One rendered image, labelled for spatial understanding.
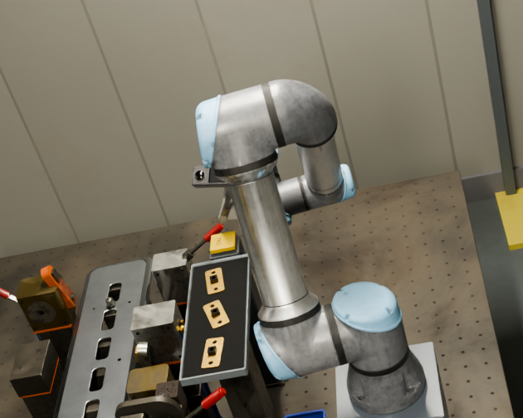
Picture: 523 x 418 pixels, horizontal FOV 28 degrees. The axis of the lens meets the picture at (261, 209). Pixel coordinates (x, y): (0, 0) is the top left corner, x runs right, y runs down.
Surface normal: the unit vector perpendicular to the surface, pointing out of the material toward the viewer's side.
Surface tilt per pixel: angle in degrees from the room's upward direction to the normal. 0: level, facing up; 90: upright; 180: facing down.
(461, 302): 0
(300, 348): 67
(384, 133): 90
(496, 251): 0
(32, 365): 0
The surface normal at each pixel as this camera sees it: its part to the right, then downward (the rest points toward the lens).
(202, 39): -0.03, 0.59
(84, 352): -0.25, -0.79
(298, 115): 0.40, 0.20
